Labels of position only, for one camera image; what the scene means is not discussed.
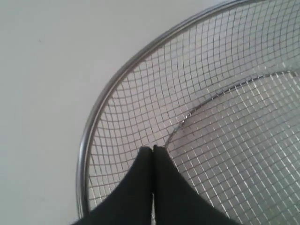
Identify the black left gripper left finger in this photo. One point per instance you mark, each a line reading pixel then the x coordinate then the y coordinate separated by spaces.
pixel 130 203

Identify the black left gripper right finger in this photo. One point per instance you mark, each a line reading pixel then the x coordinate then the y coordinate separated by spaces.
pixel 176 202

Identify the oval wire mesh basket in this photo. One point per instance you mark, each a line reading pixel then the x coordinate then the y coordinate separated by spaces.
pixel 221 92

